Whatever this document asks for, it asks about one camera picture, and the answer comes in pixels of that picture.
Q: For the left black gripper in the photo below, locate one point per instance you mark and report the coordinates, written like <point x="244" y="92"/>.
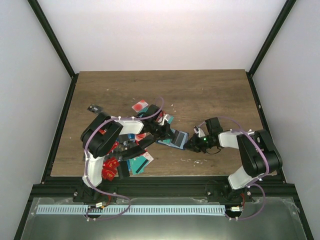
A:
<point x="166" y="130"/>

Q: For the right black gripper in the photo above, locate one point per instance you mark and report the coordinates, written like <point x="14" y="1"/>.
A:
<point x="194" y="145"/>

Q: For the blue leather card holder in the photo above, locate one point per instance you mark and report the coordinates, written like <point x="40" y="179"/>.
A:
<point x="167" y="142"/>

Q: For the dark grey card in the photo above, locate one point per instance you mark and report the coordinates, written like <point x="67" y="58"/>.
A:
<point x="179" y="139"/>

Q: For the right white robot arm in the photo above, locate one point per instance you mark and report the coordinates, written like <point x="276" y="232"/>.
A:
<point x="258" y="153"/>

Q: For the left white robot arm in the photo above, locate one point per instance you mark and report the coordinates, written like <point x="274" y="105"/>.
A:
<point x="105" y="130"/>

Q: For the white pink card top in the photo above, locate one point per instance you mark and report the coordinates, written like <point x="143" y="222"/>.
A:
<point x="139" y="106"/>

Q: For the teal card bottom pile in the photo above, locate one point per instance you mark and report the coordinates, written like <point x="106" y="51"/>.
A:
<point x="138" y="164"/>

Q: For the black card right pile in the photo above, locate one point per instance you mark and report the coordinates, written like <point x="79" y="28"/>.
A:
<point x="133" y="152"/>

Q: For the black card pile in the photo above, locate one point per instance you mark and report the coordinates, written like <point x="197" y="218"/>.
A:
<point x="133" y="152"/>
<point x="123" y="170"/>

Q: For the black card bottom pile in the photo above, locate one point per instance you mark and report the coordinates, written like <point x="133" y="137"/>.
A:
<point x="123" y="170"/>

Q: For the red VIP card bottom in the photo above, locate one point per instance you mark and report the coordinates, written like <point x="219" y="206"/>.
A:
<point x="109" y="169"/>

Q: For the small black card far left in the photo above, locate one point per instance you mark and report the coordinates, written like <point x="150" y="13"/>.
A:
<point x="96" y="109"/>

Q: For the light blue slotted strip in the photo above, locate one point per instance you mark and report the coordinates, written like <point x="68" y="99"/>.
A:
<point x="203" y="210"/>

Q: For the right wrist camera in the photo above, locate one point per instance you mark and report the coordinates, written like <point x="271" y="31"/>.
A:
<point x="199" y="132"/>

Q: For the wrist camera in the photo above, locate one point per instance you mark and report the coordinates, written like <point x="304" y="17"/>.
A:
<point x="166" y="118"/>
<point x="199" y="132"/>

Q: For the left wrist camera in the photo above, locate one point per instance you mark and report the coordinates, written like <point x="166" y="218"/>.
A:
<point x="166" y="118"/>

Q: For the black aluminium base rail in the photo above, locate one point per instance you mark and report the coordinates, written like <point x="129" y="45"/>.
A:
<point x="213" y="189"/>

